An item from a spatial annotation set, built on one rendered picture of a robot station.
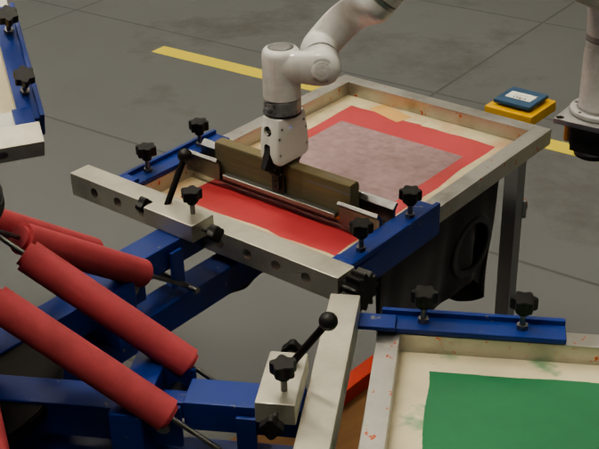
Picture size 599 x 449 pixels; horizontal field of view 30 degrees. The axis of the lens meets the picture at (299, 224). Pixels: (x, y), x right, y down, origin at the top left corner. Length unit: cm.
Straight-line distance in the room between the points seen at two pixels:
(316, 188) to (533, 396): 67
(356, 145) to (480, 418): 100
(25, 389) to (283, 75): 80
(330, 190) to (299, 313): 154
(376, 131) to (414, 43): 340
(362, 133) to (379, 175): 22
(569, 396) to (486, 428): 16
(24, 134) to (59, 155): 268
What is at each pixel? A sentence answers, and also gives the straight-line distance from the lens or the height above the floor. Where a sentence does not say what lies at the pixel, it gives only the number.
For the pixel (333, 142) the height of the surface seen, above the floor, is 96.
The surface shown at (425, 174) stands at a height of 96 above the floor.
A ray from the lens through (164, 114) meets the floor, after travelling 523.
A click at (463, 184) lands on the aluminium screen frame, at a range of 232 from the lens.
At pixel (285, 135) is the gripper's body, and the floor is 113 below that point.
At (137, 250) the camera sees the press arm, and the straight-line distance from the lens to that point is 201.
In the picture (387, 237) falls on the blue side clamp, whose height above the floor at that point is 101.
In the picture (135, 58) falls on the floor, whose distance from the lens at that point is 595.
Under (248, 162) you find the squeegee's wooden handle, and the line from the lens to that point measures 231.
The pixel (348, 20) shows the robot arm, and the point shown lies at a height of 133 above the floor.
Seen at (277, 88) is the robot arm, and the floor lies 123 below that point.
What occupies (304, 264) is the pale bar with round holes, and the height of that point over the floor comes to 104.
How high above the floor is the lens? 204
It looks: 29 degrees down
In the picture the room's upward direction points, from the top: 2 degrees counter-clockwise
